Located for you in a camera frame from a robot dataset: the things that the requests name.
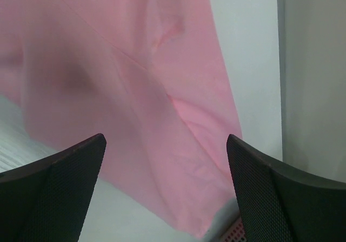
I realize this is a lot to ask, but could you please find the aluminium table edge rail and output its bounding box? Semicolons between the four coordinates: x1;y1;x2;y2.
277;0;287;161

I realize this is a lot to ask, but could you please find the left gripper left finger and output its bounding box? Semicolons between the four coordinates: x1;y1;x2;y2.
1;134;106;242

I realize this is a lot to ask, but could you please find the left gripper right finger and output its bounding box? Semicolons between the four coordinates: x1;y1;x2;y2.
227;134;345;241

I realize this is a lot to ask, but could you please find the white laundry basket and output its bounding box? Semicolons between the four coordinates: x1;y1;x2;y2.
216;217;247;242

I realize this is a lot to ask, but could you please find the pink t-shirt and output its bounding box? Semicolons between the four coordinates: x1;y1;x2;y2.
1;0;241;238

